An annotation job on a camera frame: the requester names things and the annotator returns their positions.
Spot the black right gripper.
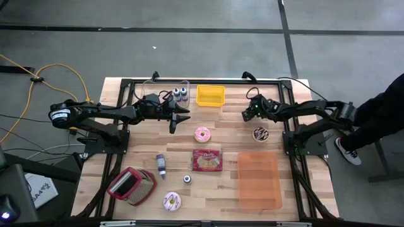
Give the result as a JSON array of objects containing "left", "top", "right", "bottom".
[{"left": 242, "top": 94, "right": 270, "bottom": 123}]

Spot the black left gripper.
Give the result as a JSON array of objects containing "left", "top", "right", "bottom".
[{"left": 138, "top": 93, "right": 192, "bottom": 135}]

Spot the chocolate frosted donut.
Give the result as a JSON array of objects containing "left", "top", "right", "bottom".
[{"left": 252, "top": 125, "right": 270, "bottom": 143}]

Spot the pink frosted donut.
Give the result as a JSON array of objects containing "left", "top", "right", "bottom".
[{"left": 194, "top": 126, "right": 211, "bottom": 144}]

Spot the yellow plastic basket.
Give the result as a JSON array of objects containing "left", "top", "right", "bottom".
[{"left": 196, "top": 84, "right": 226, "bottom": 108}]

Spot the clear plastic bin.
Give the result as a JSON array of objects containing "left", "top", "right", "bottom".
[{"left": 140, "top": 79, "right": 191, "bottom": 110}]

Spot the red wafer package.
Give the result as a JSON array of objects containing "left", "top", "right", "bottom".
[{"left": 192, "top": 149, "right": 223, "bottom": 172}]

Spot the orange plastic bin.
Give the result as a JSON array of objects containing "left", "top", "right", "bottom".
[{"left": 237, "top": 151, "right": 283, "bottom": 211}]

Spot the white frosted donut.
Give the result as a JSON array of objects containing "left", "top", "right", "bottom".
[{"left": 162, "top": 191, "right": 182, "bottom": 212}]

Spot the red metal cheese grater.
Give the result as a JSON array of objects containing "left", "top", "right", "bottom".
[{"left": 106, "top": 166, "right": 158, "bottom": 207}]

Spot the silver aluminium plate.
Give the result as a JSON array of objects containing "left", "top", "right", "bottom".
[{"left": 276, "top": 221, "right": 313, "bottom": 227}]

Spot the person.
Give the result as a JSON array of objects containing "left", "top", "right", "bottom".
[{"left": 334, "top": 73, "right": 404, "bottom": 166}]

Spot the white printed box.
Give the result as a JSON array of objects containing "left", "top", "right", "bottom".
[{"left": 24, "top": 172, "right": 59, "bottom": 209}]

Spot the black computer mouse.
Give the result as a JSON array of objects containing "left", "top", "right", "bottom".
[{"left": 0, "top": 194, "right": 20, "bottom": 224}]

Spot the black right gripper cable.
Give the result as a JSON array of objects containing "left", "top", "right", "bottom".
[{"left": 245, "top": 86, "right": 260, "bottom": 100}]

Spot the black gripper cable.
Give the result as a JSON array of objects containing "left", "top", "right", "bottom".
[
  {"left": 157, "top": 89, "right": 175, "bottom": 103},
  {"left": 245, "top": 86, "right": 260, "bottom": 100}
]

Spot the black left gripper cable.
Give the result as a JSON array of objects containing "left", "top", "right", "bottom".
[{"left": 157, "top": 89, "right": 175, "bottom": 103}]

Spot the long black cable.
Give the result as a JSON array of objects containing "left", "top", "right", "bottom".
[{"left": 276, "top": 76, "right": 320, "bottom": 102}]

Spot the yellow cable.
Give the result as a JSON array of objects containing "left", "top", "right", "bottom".
[{"left": 0, "top": 53, "right": 95, "bottom": 144}]

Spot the white cable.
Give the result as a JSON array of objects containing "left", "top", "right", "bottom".
[{"left": 27, "top": 143, "right": 85, "bottom": 160}]

